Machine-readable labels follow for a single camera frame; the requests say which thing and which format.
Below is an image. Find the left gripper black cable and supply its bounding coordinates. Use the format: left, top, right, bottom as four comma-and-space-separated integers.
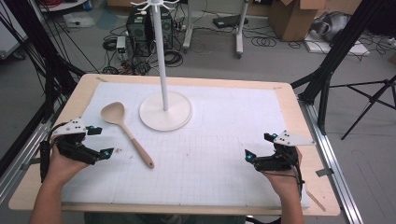
38, 121, 68, 184

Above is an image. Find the grey power adapter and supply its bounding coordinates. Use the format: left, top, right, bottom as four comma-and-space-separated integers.
116, 35, 127, 54

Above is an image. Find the metal bracket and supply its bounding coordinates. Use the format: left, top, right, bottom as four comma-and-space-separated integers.
20, 157, 42, 171
315, 167, 335, 178

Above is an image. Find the white stand leg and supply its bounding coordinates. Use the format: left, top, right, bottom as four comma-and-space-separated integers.
182, 0, 194, 53
234, 0, 250, 60

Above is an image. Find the white panel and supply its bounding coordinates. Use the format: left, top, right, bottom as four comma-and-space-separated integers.
0, 0, 30, 60

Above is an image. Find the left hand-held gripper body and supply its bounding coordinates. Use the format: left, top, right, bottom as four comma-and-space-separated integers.
50, 117, 96, 165

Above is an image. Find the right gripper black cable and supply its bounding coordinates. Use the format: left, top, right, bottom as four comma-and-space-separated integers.
270, 152, 304, 200

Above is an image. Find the thin wooden stick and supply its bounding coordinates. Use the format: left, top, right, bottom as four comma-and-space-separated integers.
305, 189, 327, 213

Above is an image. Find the white hook rack stand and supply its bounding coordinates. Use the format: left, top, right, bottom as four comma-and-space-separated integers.
130, 0, 193, 133

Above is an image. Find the person's right hand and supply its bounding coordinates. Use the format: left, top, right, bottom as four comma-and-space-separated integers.
262, 147, 304, 201

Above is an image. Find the black computer tower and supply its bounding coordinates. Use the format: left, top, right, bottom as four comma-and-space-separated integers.
125, 6, 174, 59

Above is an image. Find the round white table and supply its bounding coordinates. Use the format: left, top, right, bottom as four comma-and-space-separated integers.
36, 0, 89, 13

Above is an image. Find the white board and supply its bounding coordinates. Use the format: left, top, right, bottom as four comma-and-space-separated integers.
304, 31, 372, 57

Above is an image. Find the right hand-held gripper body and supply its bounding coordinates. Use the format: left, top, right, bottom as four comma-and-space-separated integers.
254, 130, 316, 173

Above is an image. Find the person's left hand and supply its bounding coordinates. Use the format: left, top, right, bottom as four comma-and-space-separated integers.
43, 135, 92, 189

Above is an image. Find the grey bag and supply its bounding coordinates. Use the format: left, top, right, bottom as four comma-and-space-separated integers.
311, 10, 352, 43

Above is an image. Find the black tripod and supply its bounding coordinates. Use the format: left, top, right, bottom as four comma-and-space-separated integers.
330, 74, 396, 141

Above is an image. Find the aluminium rail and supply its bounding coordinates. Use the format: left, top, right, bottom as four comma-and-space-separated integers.
0, 120, 52, 204
297, 99, 364, 224

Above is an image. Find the coiled black cable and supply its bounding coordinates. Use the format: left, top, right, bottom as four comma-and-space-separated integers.
163, 49, 185, 68
250, 35, 278, 49

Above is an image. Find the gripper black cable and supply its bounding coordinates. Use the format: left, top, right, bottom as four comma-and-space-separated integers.
270, 152, 304, 200
38, 121, 68, 184

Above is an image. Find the cardboard box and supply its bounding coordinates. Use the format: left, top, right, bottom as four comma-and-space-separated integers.
268, 0, 327, 43

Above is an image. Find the white grid mat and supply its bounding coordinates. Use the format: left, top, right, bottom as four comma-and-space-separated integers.
60, 81, 312, 209

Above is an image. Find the black frame strut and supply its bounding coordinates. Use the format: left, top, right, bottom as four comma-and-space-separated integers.
0, 0, 87, 123
290, 0, 396, 136

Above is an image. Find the beige spoon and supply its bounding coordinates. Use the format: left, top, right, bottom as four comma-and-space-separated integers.
100, 101, 155, 170

